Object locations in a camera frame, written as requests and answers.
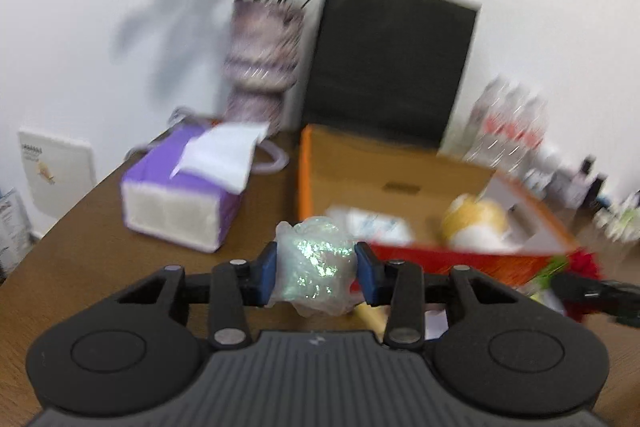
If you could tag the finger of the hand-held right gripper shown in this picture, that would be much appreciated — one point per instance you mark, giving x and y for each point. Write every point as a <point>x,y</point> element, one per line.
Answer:
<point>590,289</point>

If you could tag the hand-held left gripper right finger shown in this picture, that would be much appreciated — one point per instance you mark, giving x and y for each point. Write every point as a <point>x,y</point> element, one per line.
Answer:
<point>364,272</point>

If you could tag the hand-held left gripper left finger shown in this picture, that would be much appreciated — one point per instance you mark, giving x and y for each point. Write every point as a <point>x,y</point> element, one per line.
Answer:
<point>267,274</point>

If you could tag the red flower decoration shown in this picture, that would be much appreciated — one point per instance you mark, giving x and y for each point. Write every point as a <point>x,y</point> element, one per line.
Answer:
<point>585,263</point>

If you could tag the iridescent plastic bag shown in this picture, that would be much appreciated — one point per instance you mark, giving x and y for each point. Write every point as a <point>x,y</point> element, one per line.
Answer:
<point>315,267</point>

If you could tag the orange cardboard box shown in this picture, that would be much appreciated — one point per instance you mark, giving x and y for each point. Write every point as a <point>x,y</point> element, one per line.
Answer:
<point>350,167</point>

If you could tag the white printed packet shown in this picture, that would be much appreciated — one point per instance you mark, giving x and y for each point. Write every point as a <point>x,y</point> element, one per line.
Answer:
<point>380,227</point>

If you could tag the group of small white bottles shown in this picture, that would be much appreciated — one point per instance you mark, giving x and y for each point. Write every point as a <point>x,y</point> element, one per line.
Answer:
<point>620,218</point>

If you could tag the tall black bottle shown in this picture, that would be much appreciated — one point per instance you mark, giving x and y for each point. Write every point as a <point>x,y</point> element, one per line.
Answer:
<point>594,182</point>

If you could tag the purple tissue box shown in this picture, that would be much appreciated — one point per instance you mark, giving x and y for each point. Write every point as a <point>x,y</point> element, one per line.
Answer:
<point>170,212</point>

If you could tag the yellow white ball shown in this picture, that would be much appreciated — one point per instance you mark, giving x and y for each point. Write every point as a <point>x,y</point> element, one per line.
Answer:
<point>475,217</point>

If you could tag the pack of water bottles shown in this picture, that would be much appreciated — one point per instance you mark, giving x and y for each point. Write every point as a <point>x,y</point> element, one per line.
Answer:
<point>507,127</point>

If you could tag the black paper shopping bag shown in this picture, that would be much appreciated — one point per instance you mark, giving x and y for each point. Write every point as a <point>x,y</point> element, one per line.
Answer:
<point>390,67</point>

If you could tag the mottled purple ceramic vase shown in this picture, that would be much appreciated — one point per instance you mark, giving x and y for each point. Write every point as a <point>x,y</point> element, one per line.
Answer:
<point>265,52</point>

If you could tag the white board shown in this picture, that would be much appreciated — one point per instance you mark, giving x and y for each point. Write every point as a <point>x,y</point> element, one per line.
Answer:
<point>60,177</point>

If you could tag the blue white printed carton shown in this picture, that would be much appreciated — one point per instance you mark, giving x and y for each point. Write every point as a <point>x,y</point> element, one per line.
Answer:
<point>12,232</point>

